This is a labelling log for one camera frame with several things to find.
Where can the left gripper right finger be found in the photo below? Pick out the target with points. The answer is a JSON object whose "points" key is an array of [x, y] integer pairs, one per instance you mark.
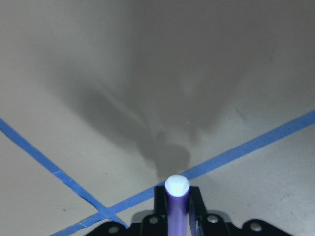
{"points": [[197, 211]]}

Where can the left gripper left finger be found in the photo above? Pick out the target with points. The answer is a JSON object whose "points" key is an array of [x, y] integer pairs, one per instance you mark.
{"points": [[161, 210]]}

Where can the purple pen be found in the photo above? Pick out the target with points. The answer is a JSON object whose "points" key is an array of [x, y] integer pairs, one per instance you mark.
{"points": [[177, 189]]}

